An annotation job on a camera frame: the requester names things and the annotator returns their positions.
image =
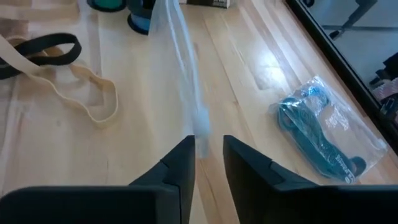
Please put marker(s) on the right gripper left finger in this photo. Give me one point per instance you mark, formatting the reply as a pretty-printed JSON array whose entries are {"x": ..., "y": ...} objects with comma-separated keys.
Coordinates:
[{"x": 109, "y": 207}]

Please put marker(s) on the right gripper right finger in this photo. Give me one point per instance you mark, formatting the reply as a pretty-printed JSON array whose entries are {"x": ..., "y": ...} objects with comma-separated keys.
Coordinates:
[{"x": 311, "y": 207}]

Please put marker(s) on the wide blue rubber band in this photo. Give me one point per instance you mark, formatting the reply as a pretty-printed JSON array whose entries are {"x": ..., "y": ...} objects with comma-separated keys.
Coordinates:
[{"x": 311, "y": 137}]

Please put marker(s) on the clear zipper bag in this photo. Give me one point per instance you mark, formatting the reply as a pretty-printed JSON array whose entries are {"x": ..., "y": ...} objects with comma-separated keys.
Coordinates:
[
  {"x": 342, "y": 118},
  {"x": 186, "y": 77}
]

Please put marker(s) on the black white zipper bag box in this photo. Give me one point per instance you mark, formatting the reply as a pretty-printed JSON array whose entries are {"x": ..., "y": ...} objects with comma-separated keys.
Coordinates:
[{"x": 208, "y": 3}]

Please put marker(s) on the thick black rubber band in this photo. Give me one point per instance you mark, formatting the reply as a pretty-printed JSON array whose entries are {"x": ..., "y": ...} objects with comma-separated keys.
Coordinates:
[{"x": 77, "y": 49}]

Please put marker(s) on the black floor stand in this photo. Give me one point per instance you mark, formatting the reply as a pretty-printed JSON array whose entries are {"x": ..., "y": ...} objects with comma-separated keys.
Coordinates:
[{"x": 357, "y": 12}]

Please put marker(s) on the black aluminium table frame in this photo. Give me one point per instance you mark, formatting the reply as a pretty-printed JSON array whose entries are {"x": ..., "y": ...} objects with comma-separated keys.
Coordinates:
[{"x": 342, "y": 67}]

